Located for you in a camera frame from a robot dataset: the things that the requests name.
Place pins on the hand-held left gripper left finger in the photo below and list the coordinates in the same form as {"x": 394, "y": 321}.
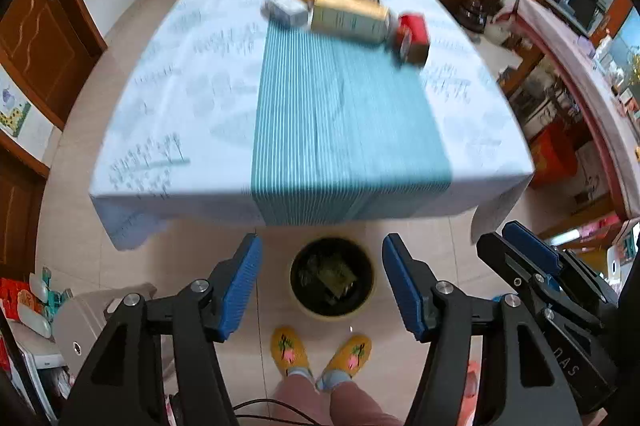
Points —
{"x": 240, "y": 286}

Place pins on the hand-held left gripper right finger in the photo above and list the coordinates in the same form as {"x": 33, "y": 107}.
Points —
{"x": 402, "y": 286}

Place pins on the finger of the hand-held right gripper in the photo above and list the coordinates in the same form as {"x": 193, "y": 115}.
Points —
{"x": 500, "y": 253}
{"x": 530, "y": 247}

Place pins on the black bin with yellow rim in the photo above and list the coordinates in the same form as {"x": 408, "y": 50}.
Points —
{"x": 300, "y": 256}

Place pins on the yellow plastic bag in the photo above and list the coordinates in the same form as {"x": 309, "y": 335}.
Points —
{"x": 335, "y": 277}

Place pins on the red brown carton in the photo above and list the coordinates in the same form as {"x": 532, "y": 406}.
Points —
{"x": 412, "y": 35}

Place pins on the yellow long box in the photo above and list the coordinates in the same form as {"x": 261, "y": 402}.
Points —
{"x": 350, "y": 15}

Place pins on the white small box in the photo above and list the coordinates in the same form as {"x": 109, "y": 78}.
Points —
{"x": 287, "y": 8}

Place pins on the yellow embroidered slipper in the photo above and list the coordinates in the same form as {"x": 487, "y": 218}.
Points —
{"x": 287, "y": 348}
{"x": 352, "y": 356}

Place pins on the orange bucket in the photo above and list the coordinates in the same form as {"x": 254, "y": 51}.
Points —
{"x": 552, "y": 155}

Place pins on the person's right leg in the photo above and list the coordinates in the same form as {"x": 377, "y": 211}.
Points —
{"x": 360, "y": 408}

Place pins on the person's leg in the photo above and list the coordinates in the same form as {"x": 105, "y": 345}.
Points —
{"x": 300, "y": 401}
{"x": 360, "y": 408}

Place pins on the person's left leg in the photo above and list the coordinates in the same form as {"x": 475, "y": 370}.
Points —
{"x": 300, "y": 401}

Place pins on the table with tree tablecloth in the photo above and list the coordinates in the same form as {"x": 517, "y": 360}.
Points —
{"x": 350, "y": 130}

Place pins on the pink tablecloth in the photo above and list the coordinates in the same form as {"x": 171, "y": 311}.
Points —
{"x": 565, "y": 50}

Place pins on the black cooker pot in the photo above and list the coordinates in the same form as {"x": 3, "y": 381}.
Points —
{"x": 472, "y": 13}

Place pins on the brown wooden door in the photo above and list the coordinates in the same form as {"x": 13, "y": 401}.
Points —
{"x": 40, "y": 45}

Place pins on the children's wall poster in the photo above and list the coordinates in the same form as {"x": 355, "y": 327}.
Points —
{"x": 12, "y": 110}

